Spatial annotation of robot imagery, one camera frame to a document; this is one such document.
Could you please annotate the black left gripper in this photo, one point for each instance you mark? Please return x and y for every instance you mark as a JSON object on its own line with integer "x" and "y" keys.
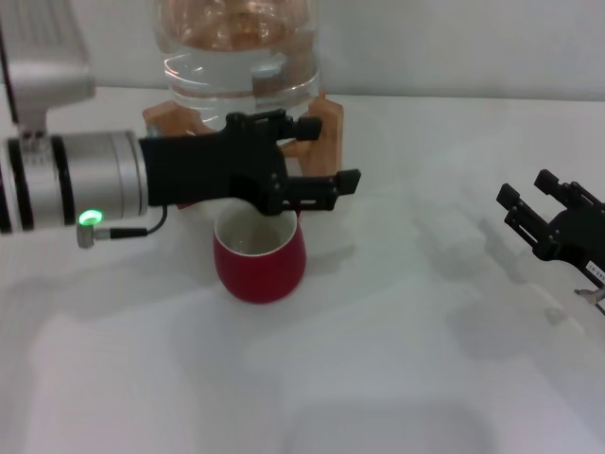
{"x": 212, "y": 165}

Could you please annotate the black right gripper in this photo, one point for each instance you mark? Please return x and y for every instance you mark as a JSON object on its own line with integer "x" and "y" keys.
{"x": 581, "y": 236}

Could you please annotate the red ceramic cup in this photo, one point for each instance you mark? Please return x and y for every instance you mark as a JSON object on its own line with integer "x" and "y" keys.
{"x": 260, "y": 279}

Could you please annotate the wooden jar stand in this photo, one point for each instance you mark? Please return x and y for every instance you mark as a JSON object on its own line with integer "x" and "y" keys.
{"x": 326, "y": 142}

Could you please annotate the clear glass water jar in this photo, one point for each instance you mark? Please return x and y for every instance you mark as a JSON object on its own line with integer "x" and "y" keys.
{"x": 212, "y": 71}

